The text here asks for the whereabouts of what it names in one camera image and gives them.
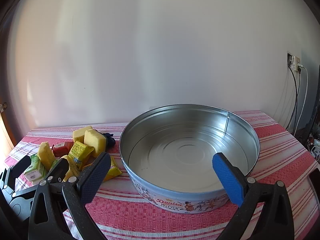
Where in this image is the yellow sponge green scouring side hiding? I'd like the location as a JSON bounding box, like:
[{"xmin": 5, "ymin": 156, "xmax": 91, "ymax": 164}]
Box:
[{"xmin": 84, "ymin": 129, "xmax": 108, "ymax": 157}]

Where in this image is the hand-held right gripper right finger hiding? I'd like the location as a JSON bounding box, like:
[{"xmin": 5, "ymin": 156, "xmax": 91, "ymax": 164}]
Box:
[{"xmin": 212, "ymin": 152, "xmax": 295, "ymax": 240}]

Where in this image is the pile of small household items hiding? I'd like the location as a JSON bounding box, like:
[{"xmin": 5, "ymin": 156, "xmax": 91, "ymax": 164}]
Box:
[{"xmin": 306, "ymin": 136, "xmax": 320, "ymax": 160}]

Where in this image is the round metal cookie tin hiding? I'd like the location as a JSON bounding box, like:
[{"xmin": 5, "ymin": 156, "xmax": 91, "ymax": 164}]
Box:
[{"xmin": 119, "ymin": 104, "xmax": 260, "ymax": 214}]

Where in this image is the yellow snack packet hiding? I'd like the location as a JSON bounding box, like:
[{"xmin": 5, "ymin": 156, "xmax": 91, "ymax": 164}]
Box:
[
  {"xmin": 61, "ymin": 155, "xmax": 87, "ymax": 183},
  {"xmin": 68, "ymin": 141, "xmax": 95, "ymax": 165},
  {"xmin": 102, "ymin": 156, "xmax": 122, "ymax": 182}
]

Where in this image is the red white striped tablecloth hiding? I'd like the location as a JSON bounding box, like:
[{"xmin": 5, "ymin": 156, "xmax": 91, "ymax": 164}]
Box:
[{"xmin": 0, "ymin": 110, "xmax": 320, "ymax": 240}]

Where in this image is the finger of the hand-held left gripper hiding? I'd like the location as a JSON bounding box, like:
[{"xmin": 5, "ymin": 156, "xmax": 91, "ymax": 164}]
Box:
[
  {"xmin": 4, "ymin": 155, "xmax": 32, "ymax": 189},
  {"xmin": 46, "ymin": 158, "xmax": 69, "ymax": 183}
]

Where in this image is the wooden door with handle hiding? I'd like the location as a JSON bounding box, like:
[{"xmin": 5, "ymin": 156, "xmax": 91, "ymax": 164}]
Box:
[{"xmin": 0, "ymin": 100, "xmax": 16, "ymax": 155}]

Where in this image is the black power cable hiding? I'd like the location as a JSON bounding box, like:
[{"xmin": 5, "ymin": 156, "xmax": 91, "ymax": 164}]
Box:
[{"xmin": 285, "ymin": 65, "xmax": 300, "ymax": 132}]

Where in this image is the red snack packet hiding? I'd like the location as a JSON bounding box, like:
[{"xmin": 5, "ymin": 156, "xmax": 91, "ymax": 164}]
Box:
[{"xmin": 51, "ymin": 141, "xmax": 74, "ymax": 158}]

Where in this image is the dark blue cloth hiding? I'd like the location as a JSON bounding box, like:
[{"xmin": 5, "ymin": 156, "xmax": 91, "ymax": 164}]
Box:
[{"xmin": 101, "ymin": 132, "xmax": 117, "ymax": 151}]

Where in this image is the white power cable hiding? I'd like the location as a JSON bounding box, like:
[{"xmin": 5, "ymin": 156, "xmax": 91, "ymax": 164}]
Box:
[{"xmin": 294, "ymin": 66, "xmax": 309, "ymax": 135}]

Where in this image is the dark frame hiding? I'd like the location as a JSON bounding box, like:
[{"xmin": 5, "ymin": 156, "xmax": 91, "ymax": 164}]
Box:
[{"xmin": 300, "ymin": 64, "xmax": 320, "ymax": 145}]

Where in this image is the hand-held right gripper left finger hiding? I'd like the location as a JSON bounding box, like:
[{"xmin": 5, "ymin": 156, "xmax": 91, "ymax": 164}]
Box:
[{"xmin": 28, "ymin": 152, "xmax": 112, "ymax": 240}]

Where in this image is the white wall socket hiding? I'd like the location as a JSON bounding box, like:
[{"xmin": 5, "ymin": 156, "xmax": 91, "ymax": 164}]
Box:
[{"xmin": 287, "ymin": 52, "xmax": 302, "ymax": 72}]

